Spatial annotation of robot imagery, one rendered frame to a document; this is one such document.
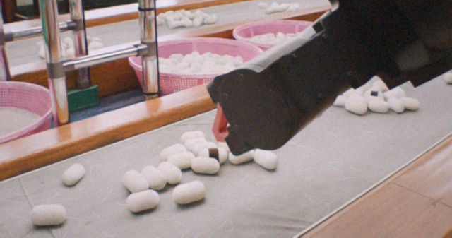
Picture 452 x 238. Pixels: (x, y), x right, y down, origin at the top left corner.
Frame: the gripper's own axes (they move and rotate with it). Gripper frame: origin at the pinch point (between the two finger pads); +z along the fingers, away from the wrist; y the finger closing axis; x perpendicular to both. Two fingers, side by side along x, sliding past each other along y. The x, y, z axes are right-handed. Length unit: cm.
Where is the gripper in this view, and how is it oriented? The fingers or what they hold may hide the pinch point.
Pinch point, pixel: (219, 132)
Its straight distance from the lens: 50.0
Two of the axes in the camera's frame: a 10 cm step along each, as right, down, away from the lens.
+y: -7.5, 2.7, -6.1
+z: -5.0, 3.7, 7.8
